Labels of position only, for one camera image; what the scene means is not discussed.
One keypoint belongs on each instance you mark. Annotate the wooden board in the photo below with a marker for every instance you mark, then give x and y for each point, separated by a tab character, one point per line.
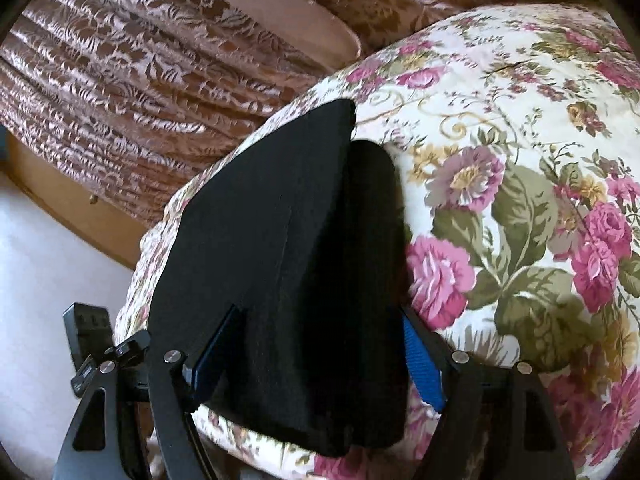
50	200

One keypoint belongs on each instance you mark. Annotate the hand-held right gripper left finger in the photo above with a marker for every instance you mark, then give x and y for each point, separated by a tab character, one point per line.
215	355

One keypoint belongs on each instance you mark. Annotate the floral bedspread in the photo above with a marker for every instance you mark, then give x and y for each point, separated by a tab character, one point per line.
500	110

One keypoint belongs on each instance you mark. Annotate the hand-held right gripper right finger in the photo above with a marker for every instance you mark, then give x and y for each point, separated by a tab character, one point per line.
422	360

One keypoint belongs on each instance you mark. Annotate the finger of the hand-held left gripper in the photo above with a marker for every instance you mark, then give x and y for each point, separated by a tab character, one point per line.
132	347

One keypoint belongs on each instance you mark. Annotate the brown patterned curtain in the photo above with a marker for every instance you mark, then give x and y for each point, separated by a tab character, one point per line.
125	85

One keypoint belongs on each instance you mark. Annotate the black pants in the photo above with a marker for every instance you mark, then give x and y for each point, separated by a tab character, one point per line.
260	240

